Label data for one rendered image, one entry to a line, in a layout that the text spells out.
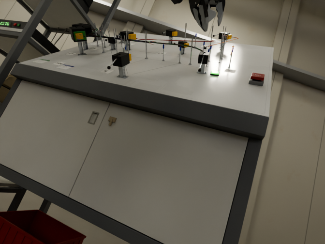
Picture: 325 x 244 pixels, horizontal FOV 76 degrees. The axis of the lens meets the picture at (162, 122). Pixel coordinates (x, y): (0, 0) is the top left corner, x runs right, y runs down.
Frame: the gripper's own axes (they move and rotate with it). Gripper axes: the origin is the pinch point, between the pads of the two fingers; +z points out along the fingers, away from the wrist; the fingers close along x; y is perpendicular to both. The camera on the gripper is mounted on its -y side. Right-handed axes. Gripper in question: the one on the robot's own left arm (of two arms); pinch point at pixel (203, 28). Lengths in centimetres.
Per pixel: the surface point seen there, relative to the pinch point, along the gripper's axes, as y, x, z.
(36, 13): -49, 74, -32
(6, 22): -66, 92, -34
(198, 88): -9.3, -1.2, 20.0
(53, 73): -56, 40, -2
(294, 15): 374, 218, 71
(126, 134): -42.1, 3.4, 25.2
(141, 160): -42, -6, 33
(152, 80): -20.9, 13.9, 13.1
